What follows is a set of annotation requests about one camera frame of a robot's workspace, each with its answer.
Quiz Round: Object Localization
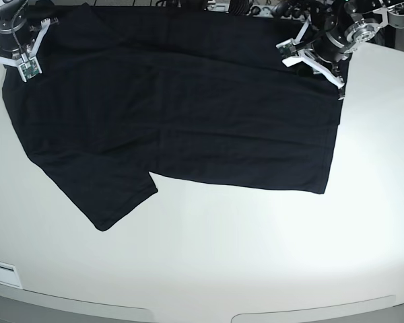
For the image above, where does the black T-shirt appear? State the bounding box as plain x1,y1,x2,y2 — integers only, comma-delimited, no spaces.
2,5,342,231

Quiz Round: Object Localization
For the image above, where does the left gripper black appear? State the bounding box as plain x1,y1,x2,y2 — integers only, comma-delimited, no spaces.
314,30,350,63

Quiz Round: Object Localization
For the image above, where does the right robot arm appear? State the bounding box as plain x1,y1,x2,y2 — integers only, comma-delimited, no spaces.
0,0,32,59

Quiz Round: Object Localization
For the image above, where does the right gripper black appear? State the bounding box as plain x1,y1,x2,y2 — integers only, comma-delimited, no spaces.
0,16,32,58

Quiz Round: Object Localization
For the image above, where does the white label sticker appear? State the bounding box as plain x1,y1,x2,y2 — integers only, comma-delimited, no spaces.
0,262,23,289

